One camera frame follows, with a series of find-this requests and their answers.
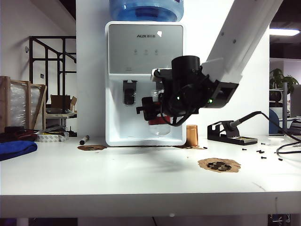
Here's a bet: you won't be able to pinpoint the black soldering iron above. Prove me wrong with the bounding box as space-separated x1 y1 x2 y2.
229 111 264 128

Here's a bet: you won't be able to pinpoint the wooden crate frame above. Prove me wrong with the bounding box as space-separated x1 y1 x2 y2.
0 75 48 134

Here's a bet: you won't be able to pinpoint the dark brown chip pile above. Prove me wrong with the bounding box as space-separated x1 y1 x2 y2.
206 161 232 172

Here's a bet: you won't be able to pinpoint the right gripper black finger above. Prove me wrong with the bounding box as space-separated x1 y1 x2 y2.
136 97 161 121

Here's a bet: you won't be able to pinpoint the grey monitor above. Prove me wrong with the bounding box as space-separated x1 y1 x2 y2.
290 84 301 118

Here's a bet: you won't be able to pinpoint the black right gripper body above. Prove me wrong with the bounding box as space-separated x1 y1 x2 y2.
152 81 174 118

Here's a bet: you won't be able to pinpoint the blue chair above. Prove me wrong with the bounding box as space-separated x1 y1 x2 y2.
269 109 280 136

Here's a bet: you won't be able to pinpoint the dark grey dispenser tap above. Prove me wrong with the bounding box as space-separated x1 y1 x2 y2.
122 80 138 105

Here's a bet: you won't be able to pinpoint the blue water jug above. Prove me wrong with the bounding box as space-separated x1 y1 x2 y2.
109 0 184 23

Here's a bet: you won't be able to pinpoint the grey metal side table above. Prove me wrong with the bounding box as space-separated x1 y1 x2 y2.
46 108 78 129

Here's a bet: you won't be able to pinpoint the white AUX water dispenser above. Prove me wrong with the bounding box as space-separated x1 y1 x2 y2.
104 21 186 146

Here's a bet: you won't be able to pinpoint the open cardboard box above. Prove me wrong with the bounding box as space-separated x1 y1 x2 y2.
49 95 77 113

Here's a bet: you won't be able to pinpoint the black soldering iron cable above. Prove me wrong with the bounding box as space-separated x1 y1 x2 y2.
258 111 301 142

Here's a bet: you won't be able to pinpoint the white tape roll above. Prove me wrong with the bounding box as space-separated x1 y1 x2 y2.
35 132 70 143

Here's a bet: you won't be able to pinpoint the clear bottle two red bands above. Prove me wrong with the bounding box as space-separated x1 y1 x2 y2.
147 89 173 137

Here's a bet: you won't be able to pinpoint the black metal stair railing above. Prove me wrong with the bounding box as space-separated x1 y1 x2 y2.
29 36 77 109

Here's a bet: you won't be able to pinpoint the black robot wrist cable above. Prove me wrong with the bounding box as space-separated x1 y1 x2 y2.
159 109 190 127

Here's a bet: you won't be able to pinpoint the black soldering iron stand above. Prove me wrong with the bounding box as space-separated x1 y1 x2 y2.
206 121 257 146

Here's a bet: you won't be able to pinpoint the blue folded cloth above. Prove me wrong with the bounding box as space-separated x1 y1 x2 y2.
0 140 38 161

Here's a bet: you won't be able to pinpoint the copper cylindrical canister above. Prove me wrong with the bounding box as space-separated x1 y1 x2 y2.
186 124 198 147

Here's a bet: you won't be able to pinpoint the green potted plant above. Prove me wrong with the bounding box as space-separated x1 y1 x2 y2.
269 68 300 96

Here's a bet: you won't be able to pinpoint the grey metal post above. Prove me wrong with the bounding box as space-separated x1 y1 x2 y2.
283 82 288 129

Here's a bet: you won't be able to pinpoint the silver wrist camera black mount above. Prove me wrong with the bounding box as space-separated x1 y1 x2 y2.
150 67 174 84

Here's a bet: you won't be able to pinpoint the ceiling light panel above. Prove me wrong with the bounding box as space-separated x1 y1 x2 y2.
269 29 301 36

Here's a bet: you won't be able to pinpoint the dark red box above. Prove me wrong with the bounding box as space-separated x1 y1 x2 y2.
3 126 38 142

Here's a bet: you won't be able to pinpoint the black looped cable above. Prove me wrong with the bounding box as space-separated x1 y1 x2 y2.
275 140 301 155

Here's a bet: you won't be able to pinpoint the clear plastic wrapped panel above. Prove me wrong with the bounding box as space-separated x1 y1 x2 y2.
9 83 41 129

